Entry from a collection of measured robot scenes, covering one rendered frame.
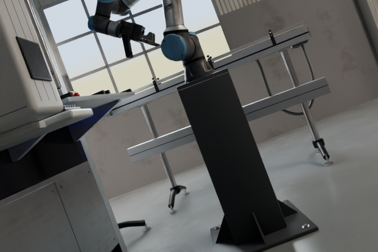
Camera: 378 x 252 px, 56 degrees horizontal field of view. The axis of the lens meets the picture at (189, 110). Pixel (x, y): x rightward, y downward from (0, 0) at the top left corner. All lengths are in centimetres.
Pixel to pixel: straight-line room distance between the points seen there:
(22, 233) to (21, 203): 12
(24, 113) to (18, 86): 7
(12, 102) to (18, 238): 78
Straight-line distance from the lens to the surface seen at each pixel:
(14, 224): 163
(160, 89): 275
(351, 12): 486
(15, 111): 98
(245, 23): 447
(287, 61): 267
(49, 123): 117
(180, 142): 277
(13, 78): 98
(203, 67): 169
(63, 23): 465
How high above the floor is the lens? 67
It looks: level
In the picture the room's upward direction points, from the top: 21 degrees counter-clockwise
